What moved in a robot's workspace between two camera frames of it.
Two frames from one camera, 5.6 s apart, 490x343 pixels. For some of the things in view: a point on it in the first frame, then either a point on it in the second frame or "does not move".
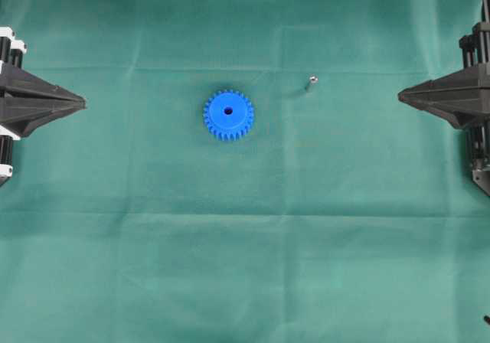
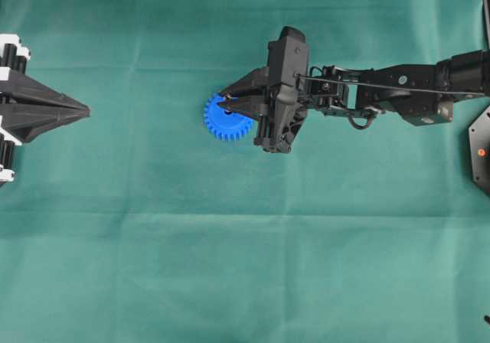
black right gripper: [467, 85] to [286, 76]
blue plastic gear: [228, 115] does not move
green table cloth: [243, 170] does not move
